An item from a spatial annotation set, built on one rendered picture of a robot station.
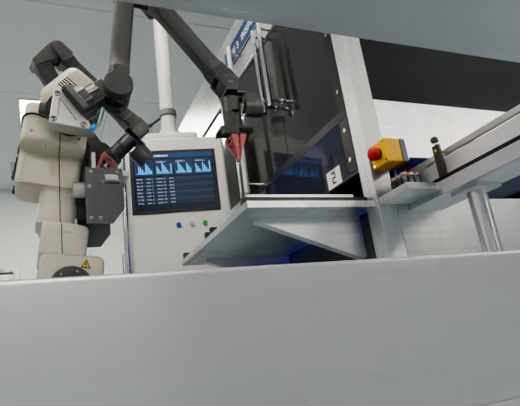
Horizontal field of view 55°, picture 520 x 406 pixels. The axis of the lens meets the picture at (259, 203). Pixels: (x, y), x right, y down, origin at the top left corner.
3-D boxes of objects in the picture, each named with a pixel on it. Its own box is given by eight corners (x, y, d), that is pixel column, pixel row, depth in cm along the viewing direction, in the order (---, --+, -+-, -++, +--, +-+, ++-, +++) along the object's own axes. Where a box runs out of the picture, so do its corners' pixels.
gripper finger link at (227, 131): (251, 157, 142) (246, 127, 145) (226, 156, 139) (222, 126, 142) (243, 166, 148) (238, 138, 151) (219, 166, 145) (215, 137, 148)
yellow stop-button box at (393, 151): (393, 171, 147) (388, 148, 149) (409, 161, 141) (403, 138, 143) (372, 170, 144) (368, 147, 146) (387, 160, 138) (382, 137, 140)
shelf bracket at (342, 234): (362, 259, 151) (354, 218, 155) (368, 257, 148) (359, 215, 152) (259, 265, 137) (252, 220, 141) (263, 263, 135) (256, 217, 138)
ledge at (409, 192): (418, 204, 149) (416, 197, 149) (448, 188, 137) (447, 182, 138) (379, 204, 143) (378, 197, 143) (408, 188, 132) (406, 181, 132)
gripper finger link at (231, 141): (258, 157, 143) (253, 127, 146) (235, 156, 140) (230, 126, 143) (250, 167, 149) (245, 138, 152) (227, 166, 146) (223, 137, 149)
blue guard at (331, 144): (193, 283, 321) (190, 256, 327) (359, 168, 153) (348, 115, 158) (192, 283, 321) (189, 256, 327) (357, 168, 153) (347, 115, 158)
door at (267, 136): (247, 200, 238) (233, 91, 255) (290, 161, 197) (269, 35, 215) (247, 200, 238) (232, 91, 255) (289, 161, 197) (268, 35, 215)
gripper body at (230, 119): (255, 132, 146) (251, 109, 148) (222, 130, 142) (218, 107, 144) (247, 142, 151) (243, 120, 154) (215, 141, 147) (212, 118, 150)
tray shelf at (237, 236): (293, 259, 209) (293, 254, 209) (397, 206, 148) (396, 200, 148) (181, 265, 189) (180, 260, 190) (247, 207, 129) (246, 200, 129)
